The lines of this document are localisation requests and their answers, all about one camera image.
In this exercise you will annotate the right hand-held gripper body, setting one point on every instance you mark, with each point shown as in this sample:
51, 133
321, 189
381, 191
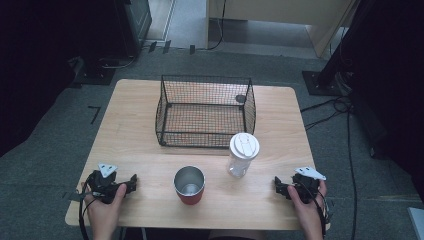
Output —
306, 188

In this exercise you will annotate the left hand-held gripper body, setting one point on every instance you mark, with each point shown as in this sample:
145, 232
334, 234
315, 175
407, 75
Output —
101, 185

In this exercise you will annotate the clear bottle with white lid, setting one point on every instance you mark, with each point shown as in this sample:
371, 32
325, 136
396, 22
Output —
242, 150

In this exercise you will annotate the red metal cup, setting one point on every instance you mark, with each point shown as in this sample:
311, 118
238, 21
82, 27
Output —
189, 186

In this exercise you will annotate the person's right hand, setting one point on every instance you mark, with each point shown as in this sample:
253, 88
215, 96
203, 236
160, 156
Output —
311, 215

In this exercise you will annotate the person's left hand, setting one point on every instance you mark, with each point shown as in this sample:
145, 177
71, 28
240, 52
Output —
105, 213

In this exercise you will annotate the dark round disc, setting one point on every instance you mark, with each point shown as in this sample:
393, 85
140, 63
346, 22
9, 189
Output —
240, 98

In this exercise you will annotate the white flat object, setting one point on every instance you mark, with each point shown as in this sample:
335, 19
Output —
417, 223

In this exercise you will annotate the black tape strip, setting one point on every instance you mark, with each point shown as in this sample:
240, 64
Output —
192, 49

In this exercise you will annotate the black cabinet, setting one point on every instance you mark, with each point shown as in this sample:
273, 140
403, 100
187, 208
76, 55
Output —
135, 23

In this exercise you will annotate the light wooden furniture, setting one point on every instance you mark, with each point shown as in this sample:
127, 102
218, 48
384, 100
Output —
283, 10

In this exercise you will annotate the black stand base plate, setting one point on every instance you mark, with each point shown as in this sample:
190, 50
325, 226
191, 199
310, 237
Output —
95, 75
321, 83

